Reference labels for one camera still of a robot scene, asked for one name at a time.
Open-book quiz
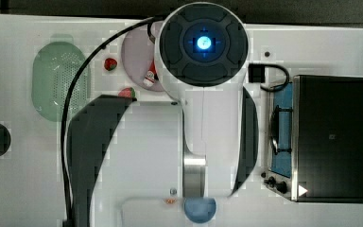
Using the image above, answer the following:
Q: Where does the orange slice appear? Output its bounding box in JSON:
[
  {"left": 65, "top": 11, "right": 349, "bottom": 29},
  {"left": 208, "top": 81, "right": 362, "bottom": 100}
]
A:
[{"left": 164, "top": 198, "right": 178, "bottom": 204}]

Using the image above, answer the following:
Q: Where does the red ketchup bottle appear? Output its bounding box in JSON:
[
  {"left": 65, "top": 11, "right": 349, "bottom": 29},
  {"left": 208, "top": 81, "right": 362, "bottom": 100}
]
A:
[{"left": 143, "top": 62, "right": 156, "bottom": 87}]

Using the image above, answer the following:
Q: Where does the green perforated colander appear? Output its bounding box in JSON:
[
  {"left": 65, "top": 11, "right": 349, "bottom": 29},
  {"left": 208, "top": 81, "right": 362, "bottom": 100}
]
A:
[{"left": 31, "top": 34, "right": 86, "bottom": 122}]

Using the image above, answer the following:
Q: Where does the lilac round plate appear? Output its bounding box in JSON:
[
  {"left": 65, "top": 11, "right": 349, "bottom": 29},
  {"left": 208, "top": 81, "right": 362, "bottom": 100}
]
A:
[{"left": 121, "top": 26, "right": 164, "bottom": 92}]

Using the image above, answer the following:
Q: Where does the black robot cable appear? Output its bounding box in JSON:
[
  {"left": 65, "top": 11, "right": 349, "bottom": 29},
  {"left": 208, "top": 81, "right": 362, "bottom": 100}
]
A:
[{"left": 60, "top": 16, "right": 166, "bottom": 227}]

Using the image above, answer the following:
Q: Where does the large red strawberry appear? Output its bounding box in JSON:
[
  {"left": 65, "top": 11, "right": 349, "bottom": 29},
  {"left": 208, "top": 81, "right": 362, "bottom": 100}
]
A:
[{"left": 118, "top": 87, "right": 136, "bottom": 98}]

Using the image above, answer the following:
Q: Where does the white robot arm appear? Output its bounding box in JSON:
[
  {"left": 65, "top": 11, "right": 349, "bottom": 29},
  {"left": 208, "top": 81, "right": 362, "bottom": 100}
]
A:
[{"left": 67, "top": 2, "right": 258, "bottom": 227}]

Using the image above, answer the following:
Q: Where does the blue cup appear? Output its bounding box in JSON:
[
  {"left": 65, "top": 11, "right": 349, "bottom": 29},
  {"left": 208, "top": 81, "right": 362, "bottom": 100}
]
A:
[{"left": 183, "top": 198, "right": 216, "bottom": 224}]

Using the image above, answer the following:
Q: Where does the small red strawberry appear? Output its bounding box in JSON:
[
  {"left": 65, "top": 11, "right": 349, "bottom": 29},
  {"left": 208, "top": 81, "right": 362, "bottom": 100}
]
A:
[{"left": 104, "top": 58, "right": 117, "bottom": 71}]

